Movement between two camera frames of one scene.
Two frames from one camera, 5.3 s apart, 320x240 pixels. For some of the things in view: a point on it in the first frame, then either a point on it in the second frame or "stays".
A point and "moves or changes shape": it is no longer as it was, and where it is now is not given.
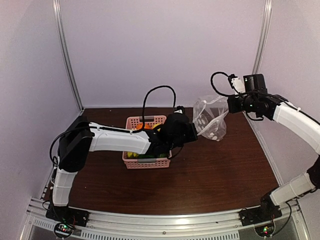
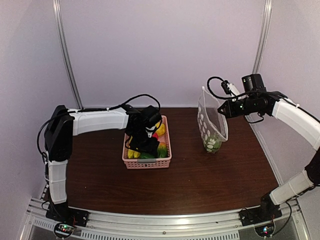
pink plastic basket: x=143 y=163 stays
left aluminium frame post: x=58 y=16 stays
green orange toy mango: x=153 y=155 stays
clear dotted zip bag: x=209 y=116 moves or changes shape
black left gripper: x=193 y=136 to x=151 y=148
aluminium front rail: x=223 y=225 stays
